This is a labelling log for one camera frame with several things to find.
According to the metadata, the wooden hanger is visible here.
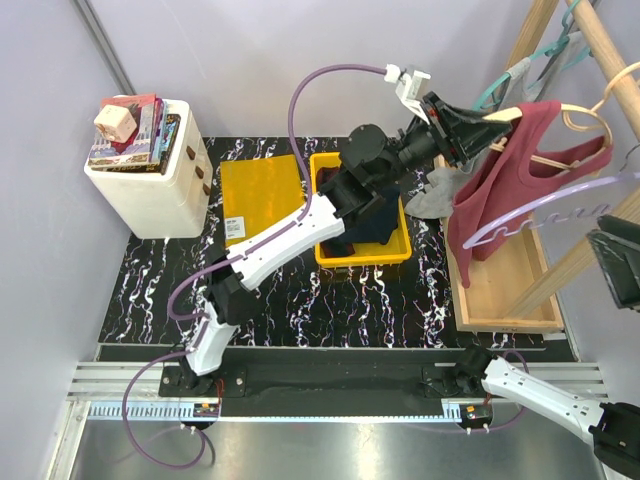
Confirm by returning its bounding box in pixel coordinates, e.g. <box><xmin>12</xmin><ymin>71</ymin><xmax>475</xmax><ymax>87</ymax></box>
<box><xmin>482</xmin><ymin>62</ymin><xmax>640</xmax><ymax>171</ymax></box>

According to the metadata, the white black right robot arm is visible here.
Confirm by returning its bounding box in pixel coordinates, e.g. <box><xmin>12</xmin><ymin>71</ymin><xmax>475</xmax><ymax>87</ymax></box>
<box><xmin>453</xmin><ymin>215</ymin><xmax>639</xmax><ymax>479</ymax></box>

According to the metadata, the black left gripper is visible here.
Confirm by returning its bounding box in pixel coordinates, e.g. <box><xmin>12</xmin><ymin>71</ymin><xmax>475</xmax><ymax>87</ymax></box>
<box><xmin>374</xmin><ymin>94</ymin><xmax>512</xmax><ymax>192</ymax></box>

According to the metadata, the grey tank top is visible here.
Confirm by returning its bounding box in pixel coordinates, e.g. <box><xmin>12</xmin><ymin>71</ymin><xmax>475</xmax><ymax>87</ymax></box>
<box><xmin>403</xmin><ymin>29</ymin><xmax>591</xmax><ymax>221</ymax></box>

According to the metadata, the teal plastic hanger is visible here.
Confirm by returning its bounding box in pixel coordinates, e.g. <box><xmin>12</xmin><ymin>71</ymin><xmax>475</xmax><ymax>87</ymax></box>
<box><xmin>471</xmin><ymin>1</ymin><xmax>591</xmax><ymax>113</ymax></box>

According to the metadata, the maroon tank top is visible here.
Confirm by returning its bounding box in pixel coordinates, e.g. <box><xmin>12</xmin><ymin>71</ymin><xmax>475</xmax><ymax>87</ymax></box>
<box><xmin>447</xmin><ymin>100</ymin><xmax>613</xmax><ymax>288</ymax></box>

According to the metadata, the navy blue tank top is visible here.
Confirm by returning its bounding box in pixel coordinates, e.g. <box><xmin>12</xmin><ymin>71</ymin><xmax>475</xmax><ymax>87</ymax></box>
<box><xmin>320</xmin><ymin>182</ymin><xmax>400</xmax><ymax>258</ymax></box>

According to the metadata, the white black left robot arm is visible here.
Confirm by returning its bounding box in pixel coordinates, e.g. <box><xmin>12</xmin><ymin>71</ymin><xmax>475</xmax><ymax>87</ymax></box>
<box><xmin>180</xmin><ymin>92</ymin><xmax>511</xmax><ymax>396</ymax></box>

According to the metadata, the wooden clothes rack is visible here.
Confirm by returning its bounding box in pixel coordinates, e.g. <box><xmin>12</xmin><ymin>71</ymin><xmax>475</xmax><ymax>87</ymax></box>
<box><xmin>446</xmin><ymin>2</ymin><xmax>639</xmax><ymax>334</ymax></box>

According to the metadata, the cream drawer cabinet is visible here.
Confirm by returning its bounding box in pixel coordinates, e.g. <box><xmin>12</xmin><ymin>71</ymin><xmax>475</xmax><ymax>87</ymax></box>
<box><xmin>84</xmin><ymin>100</ymin><xmax>214</xmax><ymax>239</ymax></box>

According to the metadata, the stack of books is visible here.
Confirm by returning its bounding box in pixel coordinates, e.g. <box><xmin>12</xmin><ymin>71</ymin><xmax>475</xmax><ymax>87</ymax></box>
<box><xmin>86</xmin><ymin>93</ymin><xmax>180</xmax><ymax>174</ymax></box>

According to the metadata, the yellow plastic bin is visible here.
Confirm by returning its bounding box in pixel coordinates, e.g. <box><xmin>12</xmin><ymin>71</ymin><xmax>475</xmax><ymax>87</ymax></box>
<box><xmin>309</xmin><ymin>152</ymin><xmax>412</xmax><ymax>268</ymax></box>

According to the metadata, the yellow flat lid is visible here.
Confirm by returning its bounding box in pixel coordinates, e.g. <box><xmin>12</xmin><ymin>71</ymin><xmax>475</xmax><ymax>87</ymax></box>
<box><xmin>220</xmin><ymin>155</ymin><xmax>305</xmax><ymax>247</ymax></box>

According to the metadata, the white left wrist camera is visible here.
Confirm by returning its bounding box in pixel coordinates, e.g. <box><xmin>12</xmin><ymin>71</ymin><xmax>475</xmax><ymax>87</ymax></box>
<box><xmin>384</xmin><ymin>64</ymin><xmax>431</xmax><ymax>122</ymax></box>

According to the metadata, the lavender plastic hanger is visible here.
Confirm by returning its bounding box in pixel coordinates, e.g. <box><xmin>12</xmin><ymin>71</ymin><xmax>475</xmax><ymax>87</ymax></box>
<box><xmin>463</xmin><ymin>144</ymin><xmax>639</xmax><ymax>250</ymax></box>

